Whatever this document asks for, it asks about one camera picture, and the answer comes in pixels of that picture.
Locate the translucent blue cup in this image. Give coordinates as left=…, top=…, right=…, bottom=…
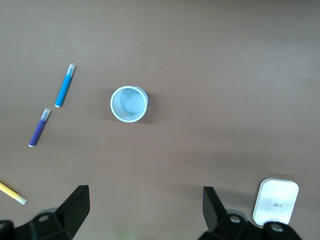
left=110, top=85, right=150, bottom=123

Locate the purple marker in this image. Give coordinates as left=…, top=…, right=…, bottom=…
left=28, top=107, right=52, bottom=148

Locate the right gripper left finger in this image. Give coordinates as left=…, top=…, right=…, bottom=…
left=13, top=184, right=90, bottom=240

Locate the blue marker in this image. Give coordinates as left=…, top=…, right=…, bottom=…
left=54, top=63, right=77, bottom=109

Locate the white desk lamp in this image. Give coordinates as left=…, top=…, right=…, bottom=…
left=252, top=177, right=300, bottom=226

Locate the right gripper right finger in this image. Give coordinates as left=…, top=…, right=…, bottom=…
left=198, top=186, right=266, bottom=240

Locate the brown table cover sheet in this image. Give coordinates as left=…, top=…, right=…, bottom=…
left=0, top=0, right=320, bottom=240

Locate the yellow marker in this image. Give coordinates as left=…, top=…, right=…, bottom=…
left=0, top=181, right=28, bottom=206

